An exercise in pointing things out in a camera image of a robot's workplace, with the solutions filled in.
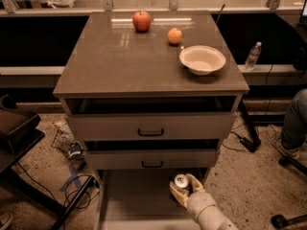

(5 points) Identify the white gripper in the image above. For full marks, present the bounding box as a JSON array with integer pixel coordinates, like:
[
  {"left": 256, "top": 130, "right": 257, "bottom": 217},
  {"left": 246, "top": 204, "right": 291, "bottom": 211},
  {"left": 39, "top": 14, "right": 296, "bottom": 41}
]
[{"left": 169, "top": 173, "right": 216, "bottom": 221}]

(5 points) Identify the blue pepsi can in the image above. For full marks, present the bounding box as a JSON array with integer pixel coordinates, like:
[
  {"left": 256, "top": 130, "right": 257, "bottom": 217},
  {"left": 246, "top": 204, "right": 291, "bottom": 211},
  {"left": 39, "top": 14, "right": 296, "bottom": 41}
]
[{"left": 173, "top": 173, "right": 189, "bottom": 191}]

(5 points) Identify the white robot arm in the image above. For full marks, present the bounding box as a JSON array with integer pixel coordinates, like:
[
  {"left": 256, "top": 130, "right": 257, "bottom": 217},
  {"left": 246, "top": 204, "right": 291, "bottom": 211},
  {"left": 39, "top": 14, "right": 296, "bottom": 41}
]
[{"left": 169, "top": 173, "right": 239, "bottom": 230}]

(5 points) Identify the middle grey drawer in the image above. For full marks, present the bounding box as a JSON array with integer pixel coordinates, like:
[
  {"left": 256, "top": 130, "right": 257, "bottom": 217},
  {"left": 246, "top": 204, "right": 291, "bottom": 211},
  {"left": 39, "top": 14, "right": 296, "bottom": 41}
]
[{"left": 83, "top": 140, "right": 219, "bottom": 170}]

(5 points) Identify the grey drawer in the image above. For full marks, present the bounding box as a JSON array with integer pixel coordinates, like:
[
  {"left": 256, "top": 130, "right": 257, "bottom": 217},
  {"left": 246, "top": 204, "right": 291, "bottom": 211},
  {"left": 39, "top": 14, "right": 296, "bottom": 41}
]
[
  {"left": 68, "top": 111, "right": 236, "bottom": 141},
  {"left": 83, "top": 140, "right": 219, "bottom": 170}
]

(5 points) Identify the open bottom drawer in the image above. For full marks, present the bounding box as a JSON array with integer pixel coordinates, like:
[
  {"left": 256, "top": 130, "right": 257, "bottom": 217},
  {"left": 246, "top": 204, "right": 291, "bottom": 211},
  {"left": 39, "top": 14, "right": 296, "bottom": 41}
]
[{"left": 94, "top": 169, "right": 206, "bottom": 230}]

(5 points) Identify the top grey drawer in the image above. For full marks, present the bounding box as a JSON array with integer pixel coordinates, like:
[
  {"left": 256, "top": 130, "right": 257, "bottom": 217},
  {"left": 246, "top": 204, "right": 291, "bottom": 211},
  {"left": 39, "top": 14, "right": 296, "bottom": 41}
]
[{"left": 68, "top": 111, "right": 236, "bottom": 141}]

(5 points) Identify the grey drawer cabinet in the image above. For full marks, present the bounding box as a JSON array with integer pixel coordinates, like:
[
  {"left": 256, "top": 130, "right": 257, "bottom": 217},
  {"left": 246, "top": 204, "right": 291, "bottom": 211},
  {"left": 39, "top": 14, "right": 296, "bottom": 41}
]
[{"left": 53, "top": 11, "right": 250, "bottom": 177}]

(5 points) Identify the black stand leg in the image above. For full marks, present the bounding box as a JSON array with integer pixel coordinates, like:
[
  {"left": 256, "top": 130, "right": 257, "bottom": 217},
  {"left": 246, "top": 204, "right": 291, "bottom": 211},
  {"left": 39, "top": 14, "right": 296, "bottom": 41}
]
[{"left": 239, "top": 101, "right": 261, "bottom": 152}]

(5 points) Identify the black office chair base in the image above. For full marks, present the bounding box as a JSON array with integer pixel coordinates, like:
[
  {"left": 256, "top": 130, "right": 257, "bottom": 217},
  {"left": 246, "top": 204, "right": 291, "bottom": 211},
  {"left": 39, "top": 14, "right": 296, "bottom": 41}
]
[{"left": 271, "top": 155, "right": 307, "bottom": 230}]

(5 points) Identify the blue tape cross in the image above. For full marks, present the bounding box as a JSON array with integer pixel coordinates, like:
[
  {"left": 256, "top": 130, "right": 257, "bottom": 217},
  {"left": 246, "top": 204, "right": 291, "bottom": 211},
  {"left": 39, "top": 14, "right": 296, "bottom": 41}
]
[{"left": 59, "top": 162, "right": 86, "bottom": 192}]

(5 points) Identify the person's leg and shoe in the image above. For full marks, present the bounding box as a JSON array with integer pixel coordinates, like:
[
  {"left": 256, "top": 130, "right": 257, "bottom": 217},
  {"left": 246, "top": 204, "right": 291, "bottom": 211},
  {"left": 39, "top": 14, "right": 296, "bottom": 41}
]
[{"left": 267, "top": 89, "right": 307, "bottom": 163}]

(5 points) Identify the white paper bowl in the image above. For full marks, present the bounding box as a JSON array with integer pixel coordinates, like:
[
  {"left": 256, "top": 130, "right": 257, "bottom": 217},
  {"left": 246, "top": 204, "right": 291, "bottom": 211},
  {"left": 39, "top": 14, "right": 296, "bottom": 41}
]
[{"left": 179, "top": 45, "right": 225, "bottom": 76}]

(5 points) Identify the clear plastic water bottle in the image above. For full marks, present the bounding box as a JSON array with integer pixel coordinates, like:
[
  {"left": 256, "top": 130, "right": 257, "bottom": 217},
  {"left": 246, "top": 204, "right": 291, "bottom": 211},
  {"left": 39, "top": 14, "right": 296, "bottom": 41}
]
[{"left": 245, "top": 41, "right": 262, "bottom": 71}]

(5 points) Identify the orange fruit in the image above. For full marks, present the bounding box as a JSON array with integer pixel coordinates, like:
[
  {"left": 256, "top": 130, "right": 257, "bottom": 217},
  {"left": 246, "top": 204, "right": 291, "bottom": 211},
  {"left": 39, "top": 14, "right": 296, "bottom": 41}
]
[{"left": 167, "top": 28, "right": 182, "bottom": 44}]

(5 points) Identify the red apple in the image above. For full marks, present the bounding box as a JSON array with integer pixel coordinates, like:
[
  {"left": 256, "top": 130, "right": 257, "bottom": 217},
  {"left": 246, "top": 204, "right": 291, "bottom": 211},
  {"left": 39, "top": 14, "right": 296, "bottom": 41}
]
[{"left": 132, "top": 11, "right": 152, "bottom": 32}]

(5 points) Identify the dark side table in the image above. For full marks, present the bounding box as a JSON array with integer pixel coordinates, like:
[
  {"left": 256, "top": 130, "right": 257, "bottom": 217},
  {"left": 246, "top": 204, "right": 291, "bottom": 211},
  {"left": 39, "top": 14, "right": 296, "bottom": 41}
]
[{"left": 0, "top": 95, "right": 95, "bottom": 230}]

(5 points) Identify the small wire basket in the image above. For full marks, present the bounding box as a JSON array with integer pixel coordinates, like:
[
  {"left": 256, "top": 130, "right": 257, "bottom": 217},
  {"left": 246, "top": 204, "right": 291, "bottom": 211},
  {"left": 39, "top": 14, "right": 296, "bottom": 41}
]
[{"left": 51, "top": 129, "right": 74, "bottom": 154}]

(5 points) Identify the black floor cable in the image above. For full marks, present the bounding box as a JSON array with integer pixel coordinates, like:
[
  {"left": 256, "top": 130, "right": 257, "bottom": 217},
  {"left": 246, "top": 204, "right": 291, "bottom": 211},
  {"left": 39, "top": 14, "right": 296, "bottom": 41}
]
[{"left": 15, "top": 161, "right": 100, "bottom": 211}]

